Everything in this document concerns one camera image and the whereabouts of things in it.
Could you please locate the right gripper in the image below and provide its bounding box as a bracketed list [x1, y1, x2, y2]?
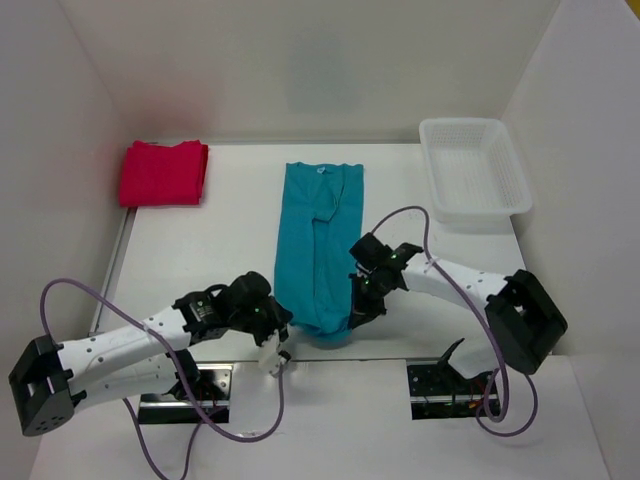
[348, 268, 390, 329]

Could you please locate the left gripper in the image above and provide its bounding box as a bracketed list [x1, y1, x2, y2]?
[230, 295, 293, 353]

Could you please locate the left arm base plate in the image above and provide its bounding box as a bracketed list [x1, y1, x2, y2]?
[137, 362, 233, 425]

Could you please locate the teal t-shirt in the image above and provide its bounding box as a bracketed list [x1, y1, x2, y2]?
[274, 162, 364, 344]

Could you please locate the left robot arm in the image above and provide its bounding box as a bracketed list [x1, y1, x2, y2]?
[8, 271, 293, 437]

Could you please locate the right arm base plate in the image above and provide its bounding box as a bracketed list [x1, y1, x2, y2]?
[406, 361, 491, 420]

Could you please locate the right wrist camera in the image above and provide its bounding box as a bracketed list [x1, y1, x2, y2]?
[349, 232, 392, 272]

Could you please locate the pink t-shirt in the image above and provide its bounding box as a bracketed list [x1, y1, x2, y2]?
[118, 140, 209, 208]

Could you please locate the white plastic basket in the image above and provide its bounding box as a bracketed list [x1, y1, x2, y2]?
[418, 118, 533, 223]

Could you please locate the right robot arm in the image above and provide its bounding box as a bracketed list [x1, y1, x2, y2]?
[348, 233, 568, 393]

